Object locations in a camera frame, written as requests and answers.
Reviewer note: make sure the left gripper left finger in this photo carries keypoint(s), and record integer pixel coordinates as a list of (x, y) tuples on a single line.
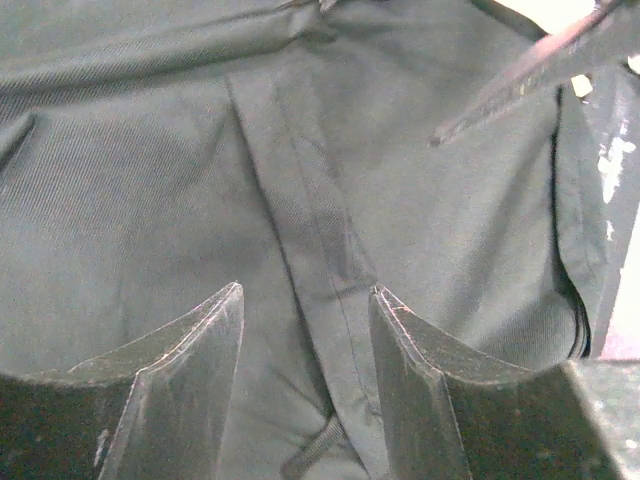
[(154, 408)]

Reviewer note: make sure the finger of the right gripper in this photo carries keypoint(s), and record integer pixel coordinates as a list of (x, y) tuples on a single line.
[(604, 37), (612, 111)]

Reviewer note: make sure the black student backpack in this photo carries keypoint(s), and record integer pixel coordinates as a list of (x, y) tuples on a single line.
[(154, 151)]

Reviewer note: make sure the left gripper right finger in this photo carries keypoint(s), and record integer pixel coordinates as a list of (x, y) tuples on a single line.
[(452, 412)]

